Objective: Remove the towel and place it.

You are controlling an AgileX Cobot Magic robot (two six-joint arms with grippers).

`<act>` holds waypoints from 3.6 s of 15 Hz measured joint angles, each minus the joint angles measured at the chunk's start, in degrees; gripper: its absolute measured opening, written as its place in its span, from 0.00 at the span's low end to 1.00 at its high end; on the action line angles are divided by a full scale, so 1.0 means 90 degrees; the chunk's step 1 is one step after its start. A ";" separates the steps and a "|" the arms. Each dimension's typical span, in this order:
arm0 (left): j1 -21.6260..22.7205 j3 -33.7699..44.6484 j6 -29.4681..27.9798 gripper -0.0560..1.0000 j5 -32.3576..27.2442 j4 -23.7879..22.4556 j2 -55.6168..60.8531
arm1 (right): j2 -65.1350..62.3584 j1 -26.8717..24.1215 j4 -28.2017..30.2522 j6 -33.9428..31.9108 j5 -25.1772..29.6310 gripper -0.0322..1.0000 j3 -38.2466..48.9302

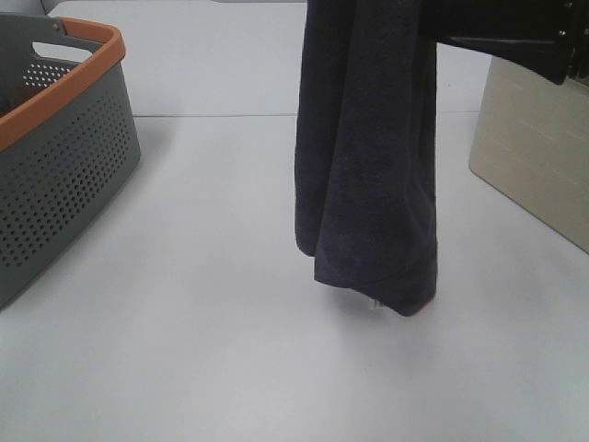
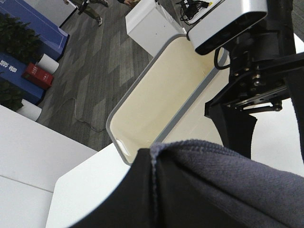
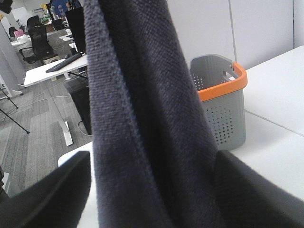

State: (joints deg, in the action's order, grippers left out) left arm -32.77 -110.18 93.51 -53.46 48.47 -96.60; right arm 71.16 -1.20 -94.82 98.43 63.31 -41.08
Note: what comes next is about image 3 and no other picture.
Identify black office chair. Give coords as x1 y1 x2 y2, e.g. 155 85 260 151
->
19 24 58 64

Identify grey perforated basket orange rim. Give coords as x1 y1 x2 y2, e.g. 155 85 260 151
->
190 54 248 150

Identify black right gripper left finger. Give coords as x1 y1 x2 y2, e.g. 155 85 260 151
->
0 151 91 228

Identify black keyboard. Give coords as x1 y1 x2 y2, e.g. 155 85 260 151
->
46 52 84 73

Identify black tripod legs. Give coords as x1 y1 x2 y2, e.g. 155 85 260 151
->
0 87 31 134

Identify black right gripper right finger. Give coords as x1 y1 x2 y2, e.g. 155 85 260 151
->
214 151 304 228

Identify black computer monitor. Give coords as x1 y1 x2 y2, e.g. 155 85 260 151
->
65 7 86 52

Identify dark navy towel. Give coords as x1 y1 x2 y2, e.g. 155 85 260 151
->
84 0 225 228

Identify white office desk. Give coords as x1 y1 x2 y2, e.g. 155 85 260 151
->
23 55 89 146

